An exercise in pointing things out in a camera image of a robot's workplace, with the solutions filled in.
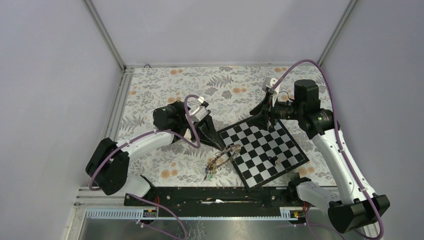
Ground black white chessboard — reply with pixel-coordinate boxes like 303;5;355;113
217;118;310;192

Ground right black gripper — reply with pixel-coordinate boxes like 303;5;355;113
246;91;304;131

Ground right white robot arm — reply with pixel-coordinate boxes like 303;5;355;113
250;77;390;234

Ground floral patterned table mat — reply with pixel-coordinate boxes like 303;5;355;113
116;64;332;187

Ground white slotted cable duct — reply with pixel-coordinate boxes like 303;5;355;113
85;207;299;221

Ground metal keyring disc with rings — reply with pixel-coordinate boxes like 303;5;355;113
203;143;242;181

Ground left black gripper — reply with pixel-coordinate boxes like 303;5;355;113
172;100;225;151

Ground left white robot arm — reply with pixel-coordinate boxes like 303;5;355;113
85;101;225;206

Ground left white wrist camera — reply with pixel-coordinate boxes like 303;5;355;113
189;96;210;122

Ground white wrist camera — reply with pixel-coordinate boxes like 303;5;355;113
261;77;280;102
189;96;210;122

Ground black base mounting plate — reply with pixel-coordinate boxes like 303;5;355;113
123;186;308;218

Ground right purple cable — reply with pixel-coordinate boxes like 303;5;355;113
269;58;385;240

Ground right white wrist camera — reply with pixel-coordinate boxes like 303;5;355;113
261;77;280;102

